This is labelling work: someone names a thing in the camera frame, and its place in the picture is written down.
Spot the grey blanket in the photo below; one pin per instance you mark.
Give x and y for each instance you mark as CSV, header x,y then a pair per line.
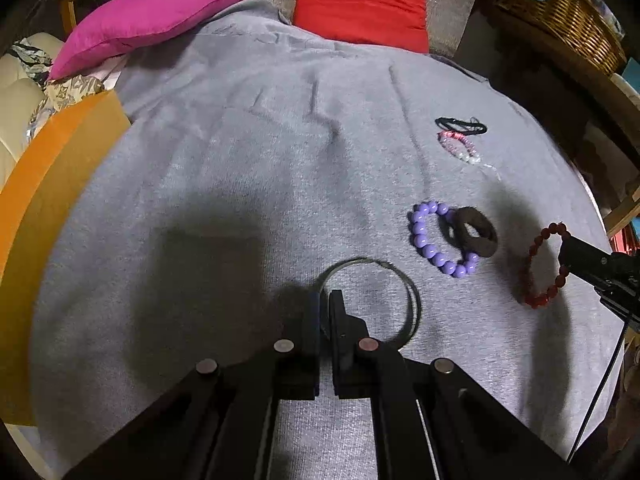
x,y
250,135

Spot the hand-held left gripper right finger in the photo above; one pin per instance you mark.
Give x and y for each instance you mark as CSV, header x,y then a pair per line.
x,y
336,320

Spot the thin metal bangle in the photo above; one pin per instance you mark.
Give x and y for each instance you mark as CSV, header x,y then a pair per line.
x,y
414,305

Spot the dark fabric scrunchie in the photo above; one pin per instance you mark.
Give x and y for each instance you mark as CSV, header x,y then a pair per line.
x,y
481,247

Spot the red pillow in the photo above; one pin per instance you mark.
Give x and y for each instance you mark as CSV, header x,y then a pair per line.
x,y
360,2

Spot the pale pink towel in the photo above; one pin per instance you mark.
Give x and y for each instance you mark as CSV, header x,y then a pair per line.
x,y
113,73

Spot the cream leather sofa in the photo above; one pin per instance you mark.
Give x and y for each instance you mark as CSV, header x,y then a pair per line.
x,y
15,105

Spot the black and white patterned cloth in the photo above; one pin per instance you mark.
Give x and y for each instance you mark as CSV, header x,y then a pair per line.
x,y
31,57

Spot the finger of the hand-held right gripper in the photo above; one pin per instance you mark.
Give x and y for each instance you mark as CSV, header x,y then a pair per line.
x,y
620,305
582,257

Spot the wicker basket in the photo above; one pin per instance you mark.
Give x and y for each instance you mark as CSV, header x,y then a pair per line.
x,y
565,15

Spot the silver quilted cover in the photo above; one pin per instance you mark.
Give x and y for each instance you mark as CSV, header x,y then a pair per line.
x,y
450,5

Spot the magenta pillow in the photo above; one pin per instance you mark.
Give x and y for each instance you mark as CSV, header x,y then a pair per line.
x,y
145,20

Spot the orange cardboard box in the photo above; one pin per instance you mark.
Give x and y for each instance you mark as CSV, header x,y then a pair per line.
x,y
50,185

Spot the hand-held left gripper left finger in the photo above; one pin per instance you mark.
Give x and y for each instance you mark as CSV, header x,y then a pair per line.
x,y
313,320

